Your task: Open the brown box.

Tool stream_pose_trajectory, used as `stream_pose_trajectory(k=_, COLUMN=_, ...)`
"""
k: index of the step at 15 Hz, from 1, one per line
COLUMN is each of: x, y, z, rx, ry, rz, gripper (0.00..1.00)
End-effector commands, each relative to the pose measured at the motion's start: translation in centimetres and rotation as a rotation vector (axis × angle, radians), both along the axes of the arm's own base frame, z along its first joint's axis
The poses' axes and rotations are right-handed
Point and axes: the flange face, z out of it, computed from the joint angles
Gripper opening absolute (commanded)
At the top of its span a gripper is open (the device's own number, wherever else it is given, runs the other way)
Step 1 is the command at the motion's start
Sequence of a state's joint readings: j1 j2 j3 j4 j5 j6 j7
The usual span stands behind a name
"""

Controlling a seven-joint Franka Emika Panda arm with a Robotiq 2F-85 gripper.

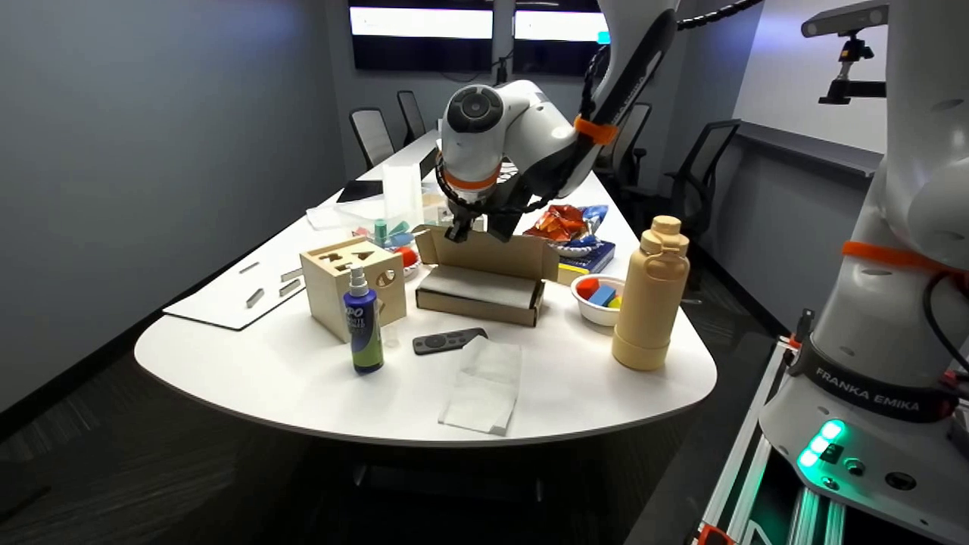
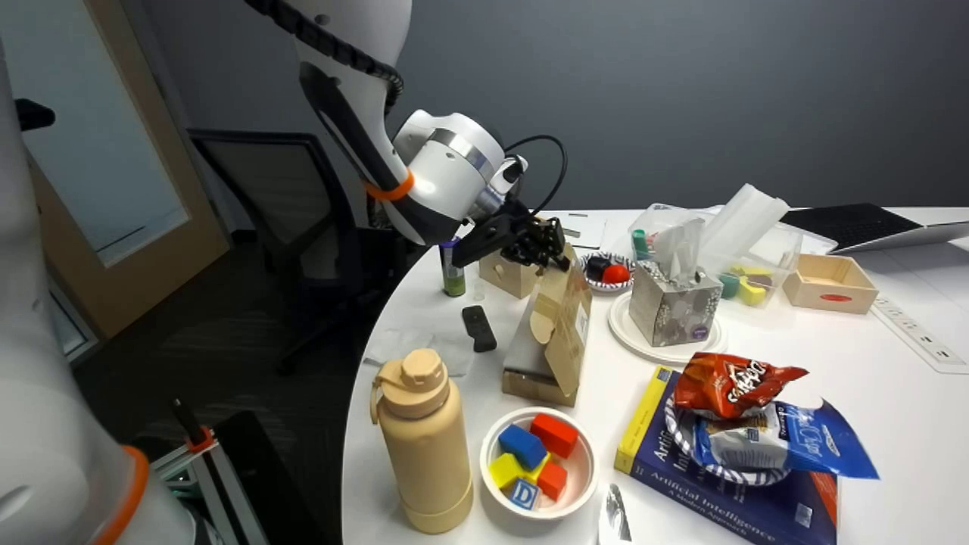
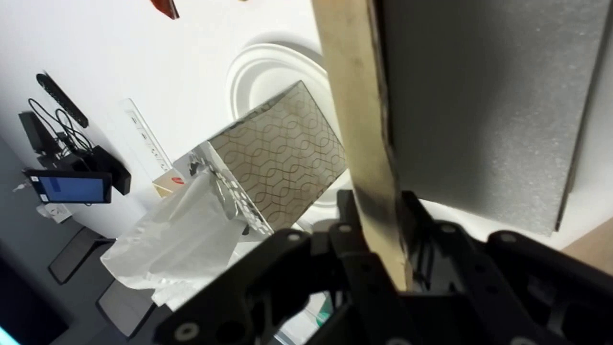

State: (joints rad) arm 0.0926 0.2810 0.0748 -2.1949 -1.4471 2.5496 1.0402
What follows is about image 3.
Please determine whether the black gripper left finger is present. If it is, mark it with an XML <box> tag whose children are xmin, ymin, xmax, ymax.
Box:
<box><xmin>331</xmin><ymin>189</ymin><xmax>370</xmax><ymax>258</ymax></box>

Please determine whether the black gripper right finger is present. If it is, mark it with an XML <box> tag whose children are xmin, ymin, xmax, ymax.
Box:
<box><xmin>398</xmin><ymin>191</ymin><xmax>448</xmax><ymax>260</ymax></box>

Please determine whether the brown cardboard box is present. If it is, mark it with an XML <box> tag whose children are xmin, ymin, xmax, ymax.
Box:
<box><xmin>310</xmin><ymin>0</ymin><xmax>410</xmax><ymax>294</ymax></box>

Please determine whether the grey foam sheet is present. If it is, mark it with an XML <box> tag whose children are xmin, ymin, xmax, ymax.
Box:
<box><xmin>375</xmin><ymin>0</ymin><xmax>613</xmax><ymax>237</ymax></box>

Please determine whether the white round plate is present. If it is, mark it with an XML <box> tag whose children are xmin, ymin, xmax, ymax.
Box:
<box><xmin>226</xmin><ymin>39</ymin><xmax>360</xmax><ymax>227</ymax></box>

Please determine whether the clear plastic bag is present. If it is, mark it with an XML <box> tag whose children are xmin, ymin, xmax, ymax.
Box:
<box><xmin>100</xmin><ymin>168</ymin><xmax>247</xmax><ymax>310</ymax></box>

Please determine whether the red and white card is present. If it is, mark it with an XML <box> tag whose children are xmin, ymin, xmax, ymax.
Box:
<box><xmin>151</xmin><ymin>170</ymin><xmax>190</xmax><ymax>202</ymax></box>

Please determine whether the clear plastic ruler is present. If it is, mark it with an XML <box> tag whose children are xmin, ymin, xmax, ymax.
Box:
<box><xmin>121</xmin><ymin>95</ymin><xmax>176</xmax><ymax>175</ymax></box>

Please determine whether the dark grey square pad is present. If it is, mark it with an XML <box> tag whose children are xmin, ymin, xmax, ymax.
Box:
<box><xmin>94</xmin><ymin>279</ymin><xmax>157</xmax><ymax>340</ymax></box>
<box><xmin>46</xmin><ymin>227</ymin><xmax>111</xmax><ymax>287</ymax></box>

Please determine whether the black phone blue screen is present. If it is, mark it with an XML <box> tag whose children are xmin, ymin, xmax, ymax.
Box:
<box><xmin>23</xmin><ymin>168</ymin><xmax>115</xmax><ymax>208</ymax></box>

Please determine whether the small red object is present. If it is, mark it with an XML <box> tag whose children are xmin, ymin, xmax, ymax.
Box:
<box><xmin>149</xmin><ymin>0</ymin><xmax>182</xmax><ymax>22</ymax></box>

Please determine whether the black marker pen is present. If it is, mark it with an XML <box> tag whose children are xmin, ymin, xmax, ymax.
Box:
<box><xmin>34</xmin><ymin>72</ymin><xmax>92</xmax><ymax>131</ymax></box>

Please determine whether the black cables and device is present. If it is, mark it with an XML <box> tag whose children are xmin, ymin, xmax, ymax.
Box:
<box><xmin>17</xmin><ymin>112</ymin><xmax>134</xmax><ymax>198</ymax></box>

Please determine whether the thin black cable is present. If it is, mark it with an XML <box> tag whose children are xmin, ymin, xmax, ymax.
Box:
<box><xmin>25</xmin><ymin>97</ymin><xmax>94</xmax><ymax>156</ymax></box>

